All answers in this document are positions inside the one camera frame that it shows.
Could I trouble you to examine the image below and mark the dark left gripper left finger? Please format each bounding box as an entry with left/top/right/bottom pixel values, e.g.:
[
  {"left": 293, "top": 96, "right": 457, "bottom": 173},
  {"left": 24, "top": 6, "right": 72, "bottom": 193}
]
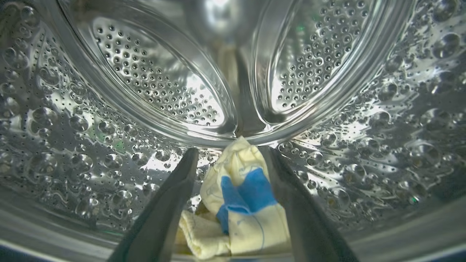
[{"left": 107, "top": 147, "right": 200, "bottom": 262}]

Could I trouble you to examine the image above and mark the cream garment with blue trim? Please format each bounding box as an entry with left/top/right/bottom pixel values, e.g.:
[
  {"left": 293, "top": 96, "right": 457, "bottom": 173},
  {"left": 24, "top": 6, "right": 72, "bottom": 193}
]
[
  {"left": 178, "top": 209, "right": 230, "bottom": 260},
  {"left": 200, "top": 136, "right": 292, "bottom": 255}
]

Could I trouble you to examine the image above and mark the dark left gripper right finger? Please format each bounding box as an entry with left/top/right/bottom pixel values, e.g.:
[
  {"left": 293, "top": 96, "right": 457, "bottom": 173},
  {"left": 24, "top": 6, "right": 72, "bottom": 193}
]
[{"left": 260, "top": 146, "right": 359, "bottom": 262}]

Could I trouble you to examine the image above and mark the stainless steel washing machine drum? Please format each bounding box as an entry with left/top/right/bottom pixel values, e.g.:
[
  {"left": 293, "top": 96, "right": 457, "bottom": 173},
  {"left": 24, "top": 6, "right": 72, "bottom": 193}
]
[{"left": 0, "top": 0, "right": 466, "bottom": 262}]

